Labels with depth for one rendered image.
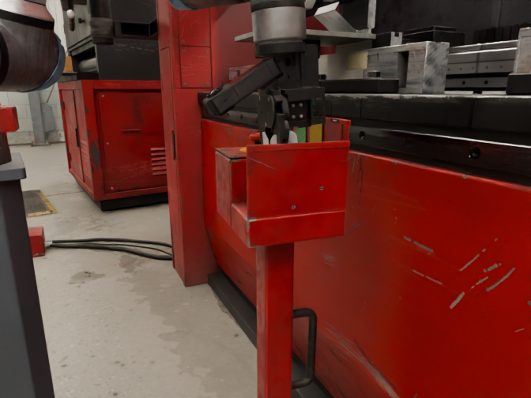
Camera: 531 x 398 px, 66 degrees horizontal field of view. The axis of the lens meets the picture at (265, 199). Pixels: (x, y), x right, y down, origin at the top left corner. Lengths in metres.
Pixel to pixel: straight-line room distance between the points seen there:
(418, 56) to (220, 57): 1.08
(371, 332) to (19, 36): 0.81
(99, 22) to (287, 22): 1.75
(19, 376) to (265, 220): 0.47
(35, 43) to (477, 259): 0.76
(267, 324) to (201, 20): 1.34
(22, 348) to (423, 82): 0.83
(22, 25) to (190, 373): 1.08
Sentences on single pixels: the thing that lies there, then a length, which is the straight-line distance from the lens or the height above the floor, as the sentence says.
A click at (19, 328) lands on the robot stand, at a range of 0.76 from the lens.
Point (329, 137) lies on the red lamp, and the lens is 0.65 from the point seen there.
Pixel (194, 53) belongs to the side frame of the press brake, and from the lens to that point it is 1.77.
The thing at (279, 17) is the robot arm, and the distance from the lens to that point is 0.58.
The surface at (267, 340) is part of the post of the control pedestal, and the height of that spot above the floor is 0.45.
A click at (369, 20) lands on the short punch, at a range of 1.03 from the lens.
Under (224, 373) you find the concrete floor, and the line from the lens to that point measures 1.43.
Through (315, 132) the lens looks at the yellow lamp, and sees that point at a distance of 0.70.
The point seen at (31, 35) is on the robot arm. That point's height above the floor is 0.97.
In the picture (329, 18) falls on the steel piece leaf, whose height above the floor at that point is 1.04.
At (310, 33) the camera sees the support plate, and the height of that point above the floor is 0.99.
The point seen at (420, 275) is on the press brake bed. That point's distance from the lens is 0.73.
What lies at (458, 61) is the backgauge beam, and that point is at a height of 0.95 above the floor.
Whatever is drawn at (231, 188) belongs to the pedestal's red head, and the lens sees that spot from 0.66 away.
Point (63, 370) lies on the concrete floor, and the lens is 1.58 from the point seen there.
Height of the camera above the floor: 0.88
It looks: 15 degrees down
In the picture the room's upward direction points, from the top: straight up
